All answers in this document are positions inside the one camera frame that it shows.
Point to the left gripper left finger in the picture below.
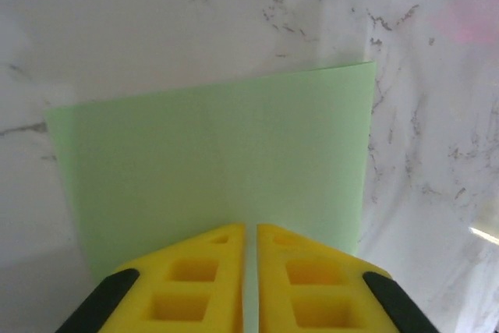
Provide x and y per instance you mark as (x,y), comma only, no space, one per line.
(218,302)

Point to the light green paper sheet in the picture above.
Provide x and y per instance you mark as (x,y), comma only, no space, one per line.
(214,146)

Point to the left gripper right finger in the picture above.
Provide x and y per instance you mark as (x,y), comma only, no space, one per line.
(280,302)

